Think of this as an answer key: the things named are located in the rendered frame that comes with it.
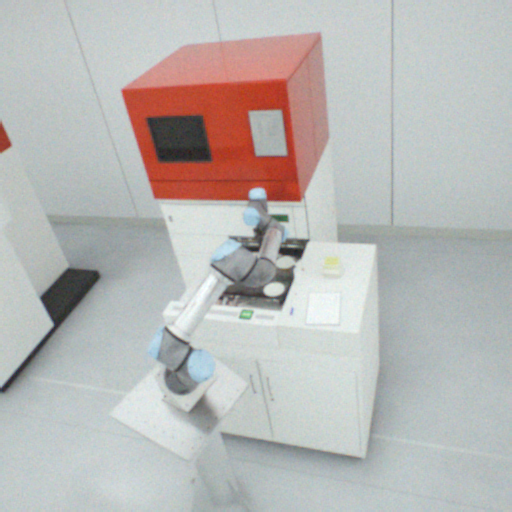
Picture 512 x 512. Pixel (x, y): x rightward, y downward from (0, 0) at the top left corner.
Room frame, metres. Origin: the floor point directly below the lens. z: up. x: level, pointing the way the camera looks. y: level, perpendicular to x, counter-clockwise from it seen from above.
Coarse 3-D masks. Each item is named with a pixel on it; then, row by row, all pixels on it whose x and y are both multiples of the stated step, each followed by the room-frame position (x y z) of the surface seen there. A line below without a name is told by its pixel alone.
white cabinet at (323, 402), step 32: (224, 352) 1.69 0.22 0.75; (256, 352) 1.63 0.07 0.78; (288, 352) 1.56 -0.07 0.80; (256, 384) 1.64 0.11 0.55; (288, 384) 1.57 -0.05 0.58; (320, 384) 1.51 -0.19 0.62; (352, 384) 1.45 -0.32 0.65; (256, 416) 1.66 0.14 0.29; (288, 416) 1.58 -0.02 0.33; (320, 416) 1.52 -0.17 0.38; (352, 416) 1.45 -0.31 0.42; (320, 448) 1.53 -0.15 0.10; (352, 448) 1.46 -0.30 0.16
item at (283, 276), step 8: (280, 256) 2.15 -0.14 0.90; (296, 256) 2.12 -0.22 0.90; (280, 272) 2.02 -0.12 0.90; (288, 272) 2.00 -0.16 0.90; (272, 280) 1.96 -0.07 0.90; (280, 280) 1.95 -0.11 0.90; (288, 280) 1.94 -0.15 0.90; (232, 288) 1.96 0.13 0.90; (240, 288) 1.95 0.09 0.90; (248, 288) 1.94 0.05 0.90; (256, 288) 1.93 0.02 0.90; (248, 296) 1.88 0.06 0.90; (256, 296) 1.87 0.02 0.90; (264, 296) 1.85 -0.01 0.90; (272, 296) 1.84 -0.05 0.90; (280, 296) 1.83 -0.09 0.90
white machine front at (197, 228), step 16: (176, 208) 2.44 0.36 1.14; (192, 208) 2.40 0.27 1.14; (208, 208) 2.36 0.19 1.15; (224, 208) 2.32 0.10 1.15; (240, 208) 2.29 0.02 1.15; (272, 208) 2.22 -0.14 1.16; (288, 208) 2.18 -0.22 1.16; (304, 208) 2.15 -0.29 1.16; (176, 224) 2.45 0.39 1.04; (192, 224) 2.41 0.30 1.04; (208, 224) 2.37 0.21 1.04; (224, 224) 2.33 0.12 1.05; (240, 224) 2.29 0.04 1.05; (288, 224) 2.19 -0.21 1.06; (304, 224) 2.15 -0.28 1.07; (176, 240) 2.46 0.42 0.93; (192, 240) 2.42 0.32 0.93; (208, 240) 2.38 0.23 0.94; (224, 240) 2.34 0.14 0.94
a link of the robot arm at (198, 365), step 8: (192, 352) 1.37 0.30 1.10; (200, 352) 1.37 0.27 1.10; (208, 352) 1.38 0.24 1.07; (184, 360) 1.34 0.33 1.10; (192, 360) 1.34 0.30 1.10; (200, 360) 1.35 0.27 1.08; (208, 360) 1.36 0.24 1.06; (184, 368) 1.33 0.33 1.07; (192, 368) 1.31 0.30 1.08; (200, 368) 1.32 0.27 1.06; (208, 368) 1.33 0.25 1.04; (184, 376) 1.32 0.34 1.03; (192, 376) 1.30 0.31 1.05; (200, 376) 1.30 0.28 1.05; (208, 376) 1.31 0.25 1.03; (184, 384) 1.35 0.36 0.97; (192, 384) 1.33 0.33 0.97
